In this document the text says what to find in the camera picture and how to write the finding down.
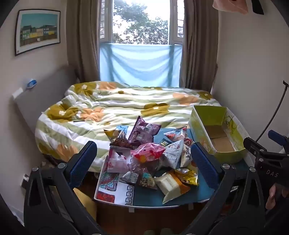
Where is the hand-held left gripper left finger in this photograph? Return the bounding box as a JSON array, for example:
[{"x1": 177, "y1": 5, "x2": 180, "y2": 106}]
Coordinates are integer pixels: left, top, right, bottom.
[{"x1": 24, "y1": 141, "x2": 105, "y2": 235}]

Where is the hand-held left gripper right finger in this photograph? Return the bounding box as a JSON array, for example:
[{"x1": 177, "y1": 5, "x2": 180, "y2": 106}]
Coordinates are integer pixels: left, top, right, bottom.
[{"x1": 181, "y1": 142, "x2": 271, "y2": 235}]

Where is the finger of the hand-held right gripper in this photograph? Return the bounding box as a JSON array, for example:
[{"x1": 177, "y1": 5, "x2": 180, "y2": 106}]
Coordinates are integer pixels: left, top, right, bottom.
[
  {"x1": 243, "y1": 137, "x2": 272, "y2": 159},
  {"x1": 268, "y1": 130, "x2": 289, "y2": 148}
]

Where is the yellow orange snack packet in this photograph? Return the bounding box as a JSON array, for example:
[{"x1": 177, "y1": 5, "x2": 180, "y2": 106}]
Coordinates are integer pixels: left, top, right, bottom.
[{"x1": 175, "y1": 168, "x2": 199, "y2": 187}]

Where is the green bear print cardboard box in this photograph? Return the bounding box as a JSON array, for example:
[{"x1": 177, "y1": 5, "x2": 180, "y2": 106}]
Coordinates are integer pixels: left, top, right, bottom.
[{"x1": 188, "y1": 105, "x2": 247, "y2": 164}]

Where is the white printed triangular snack packet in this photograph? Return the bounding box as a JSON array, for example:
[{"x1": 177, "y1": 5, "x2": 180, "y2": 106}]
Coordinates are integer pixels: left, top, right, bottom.
[{"x1": 161, "y1": 140, "x2": 188, "y2": 169}]

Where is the white cheese snack packet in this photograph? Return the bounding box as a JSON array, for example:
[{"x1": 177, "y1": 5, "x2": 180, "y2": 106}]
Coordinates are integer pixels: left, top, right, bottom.
[{"x1": 154, "y1": 170, "x2": 183, "y2": 195}]

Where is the cream fries snack packet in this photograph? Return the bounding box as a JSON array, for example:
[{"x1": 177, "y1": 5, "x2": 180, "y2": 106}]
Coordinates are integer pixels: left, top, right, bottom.
[{"x1": 162, "y1": 184, "x2": 191, "y2": 204}]

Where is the person's right hand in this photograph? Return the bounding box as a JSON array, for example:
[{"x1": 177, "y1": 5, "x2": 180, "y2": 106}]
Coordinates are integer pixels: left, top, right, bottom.
[{"x1": 265, "y1": 183, "x2": 289, "y2": 210}]

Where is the white red circle snack packet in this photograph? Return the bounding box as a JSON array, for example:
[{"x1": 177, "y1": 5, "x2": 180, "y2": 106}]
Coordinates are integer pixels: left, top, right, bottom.
[{"x1": 181, "y1": 138, "x2": 195, "y2": 168}]

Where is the white pink snack packet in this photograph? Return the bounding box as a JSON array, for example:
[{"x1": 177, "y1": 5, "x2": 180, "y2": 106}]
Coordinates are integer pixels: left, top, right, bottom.
[{"x1": 107, "y1": 148, "x2": 129, "y2": 173}]

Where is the yellow cushion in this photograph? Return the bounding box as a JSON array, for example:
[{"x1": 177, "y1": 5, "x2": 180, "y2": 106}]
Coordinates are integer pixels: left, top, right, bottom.
[{"x1": 73, "y1": 187, "x2": 97, "y2": 226}]

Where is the brown patterned snack packet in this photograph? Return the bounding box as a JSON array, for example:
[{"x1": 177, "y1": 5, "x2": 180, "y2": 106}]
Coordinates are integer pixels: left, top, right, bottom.
[{"x1": 104, "y1": 129, "x2": 133, "y2": 149}]

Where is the grey small snack packet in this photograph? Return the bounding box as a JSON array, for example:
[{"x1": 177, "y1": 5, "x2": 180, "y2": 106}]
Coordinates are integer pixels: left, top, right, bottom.
[{"x1": 120, "y1": 170, "x2": 139, "y2": 184}]

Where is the dark maroon snack packet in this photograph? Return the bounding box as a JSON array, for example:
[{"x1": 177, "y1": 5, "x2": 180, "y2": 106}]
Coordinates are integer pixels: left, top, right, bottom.
[{"x1": 129, "y1": 163, "x2": 156, "y2": 175}]

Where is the teal brown small snack packet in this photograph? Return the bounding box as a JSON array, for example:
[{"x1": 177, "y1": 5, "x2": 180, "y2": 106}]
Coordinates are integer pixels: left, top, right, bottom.
[{"x1": 138, "y1": 172, "x2": 158, "y2": 190}]

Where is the blue patterned small table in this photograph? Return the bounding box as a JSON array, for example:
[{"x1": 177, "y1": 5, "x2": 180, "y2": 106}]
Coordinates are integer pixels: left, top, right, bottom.
[{"x1": 94, "y1": 125, "x2": 249, "y2": 213}]

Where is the purple snack packet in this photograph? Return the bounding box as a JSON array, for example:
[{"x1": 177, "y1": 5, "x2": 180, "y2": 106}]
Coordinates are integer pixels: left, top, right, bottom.
[{"x1": 128, "y1": 116, "x2": 162, "y2": 145}]

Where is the floral green striped blanket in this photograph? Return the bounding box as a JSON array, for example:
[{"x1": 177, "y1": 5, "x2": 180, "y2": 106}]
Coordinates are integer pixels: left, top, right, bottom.
[{"x1": 35, "y1": 81, "x2": 214, "y2": 169}]

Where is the grey bed headboard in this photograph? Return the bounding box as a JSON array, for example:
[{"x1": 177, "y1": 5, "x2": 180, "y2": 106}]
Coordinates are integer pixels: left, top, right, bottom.
[{"x1": 11, "y1": 65, "x2": 77, "y2": 163}]

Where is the brown curtain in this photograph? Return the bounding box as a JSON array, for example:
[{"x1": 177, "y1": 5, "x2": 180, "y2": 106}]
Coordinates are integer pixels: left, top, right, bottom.
[
  {"x1": 179, "y1": 0, "x2": 219, "y2": 91},
  {"x1": 66, "y1": 0, "x2": 101, "y2": 83}
]

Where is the light blue window cloth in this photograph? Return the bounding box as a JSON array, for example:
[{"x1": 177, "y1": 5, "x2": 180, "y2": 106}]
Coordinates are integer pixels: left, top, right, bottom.
[{"x1": 99, "y1": 43, "x2": 183, "y2": 87}]

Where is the framed building picture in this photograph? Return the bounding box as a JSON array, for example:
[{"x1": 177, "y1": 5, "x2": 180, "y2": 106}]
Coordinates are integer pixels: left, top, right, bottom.
[{"x1": 15, "y1": 9, "x2": 61, "y2": 56}]

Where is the pink hanging cloth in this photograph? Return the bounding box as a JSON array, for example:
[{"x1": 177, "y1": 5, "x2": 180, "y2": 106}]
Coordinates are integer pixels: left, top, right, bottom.
[{"x1": 213, "y1": 0, "x2": 249, "y2": 14}]

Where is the white framed window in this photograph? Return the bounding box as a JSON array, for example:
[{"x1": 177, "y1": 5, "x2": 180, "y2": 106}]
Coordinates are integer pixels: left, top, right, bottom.
[{"x1": 98, "y1": 0, "x2": 186, "y2": 46}]

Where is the white wall socket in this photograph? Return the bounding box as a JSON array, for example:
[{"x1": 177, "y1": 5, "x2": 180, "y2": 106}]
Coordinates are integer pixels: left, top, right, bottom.
[{"x1": 20, "y1": 173, "x2": 30, "y2": 187}]

